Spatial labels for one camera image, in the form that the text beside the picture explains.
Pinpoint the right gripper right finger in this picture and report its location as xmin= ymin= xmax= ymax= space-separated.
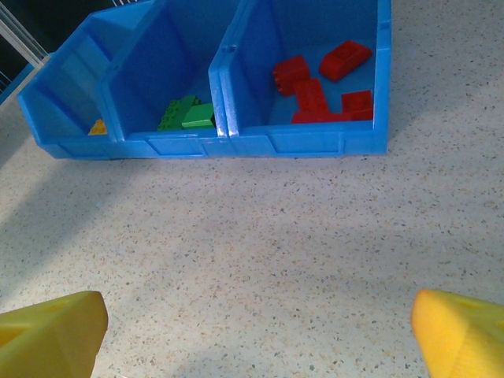
xmin=409 ymin=288 xmax=504 ymax=378

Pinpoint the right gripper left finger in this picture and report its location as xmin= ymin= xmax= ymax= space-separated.
xmin=0 ymin=290 xmax=109 ymax=378

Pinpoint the yellow studded lego brick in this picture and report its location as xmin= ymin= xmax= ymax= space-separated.
xmin=87 ymin=118 xmax=109 ymax=136

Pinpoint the small red lego brick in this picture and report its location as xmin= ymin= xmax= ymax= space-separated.
xmin=340 ymin=89 xmax=375 ymax=121

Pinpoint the dark green studded lego brick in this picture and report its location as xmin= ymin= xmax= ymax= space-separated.
xmin=157 ymin=95 xmax=199 ymax=132

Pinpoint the light green lego brick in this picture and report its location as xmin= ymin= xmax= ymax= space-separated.
xmin=181 ymin=102 xmax=216 ymax=130

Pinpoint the long red lego brick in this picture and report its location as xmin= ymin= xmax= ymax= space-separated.
xmin=291 ymin=77 xmax=344 ymax=124

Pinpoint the blue plastic bin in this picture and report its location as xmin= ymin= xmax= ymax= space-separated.
xmin=100 ymin=0 xmax=232 ymax=159
xmin=207 ymin=0 xmax=394 ymax=159
xmin=17 ymin=0 xmax=158 ymax=161

